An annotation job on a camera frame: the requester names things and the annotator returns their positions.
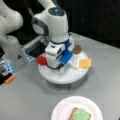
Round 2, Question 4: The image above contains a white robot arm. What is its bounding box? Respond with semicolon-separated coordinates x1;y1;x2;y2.
0;0;74;64

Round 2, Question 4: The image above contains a brown meat patty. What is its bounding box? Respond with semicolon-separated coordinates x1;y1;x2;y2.
73;45;82;55

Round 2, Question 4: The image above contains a toasted bread slice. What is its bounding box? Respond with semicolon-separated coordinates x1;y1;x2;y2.
68;108;91;120

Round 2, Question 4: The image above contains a green lettuce leaf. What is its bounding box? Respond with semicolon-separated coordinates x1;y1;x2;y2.
73;110;90;120

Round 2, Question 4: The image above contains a yellow cheese slice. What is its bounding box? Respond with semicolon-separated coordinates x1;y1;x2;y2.
78;59;92;68

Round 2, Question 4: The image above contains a white divided serving tray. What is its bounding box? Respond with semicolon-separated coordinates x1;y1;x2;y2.
38;51;88;84

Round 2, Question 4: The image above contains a white round plate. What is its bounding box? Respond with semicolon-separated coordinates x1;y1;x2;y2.
50;95;104;120

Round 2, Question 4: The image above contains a small orange block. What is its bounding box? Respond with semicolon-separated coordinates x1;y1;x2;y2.
5;76;15;84

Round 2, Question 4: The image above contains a red tomato slice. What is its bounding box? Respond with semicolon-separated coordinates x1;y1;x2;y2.
37;56;47;66

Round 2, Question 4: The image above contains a white blue gripper body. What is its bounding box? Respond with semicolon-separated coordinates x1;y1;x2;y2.
45;36;74;69

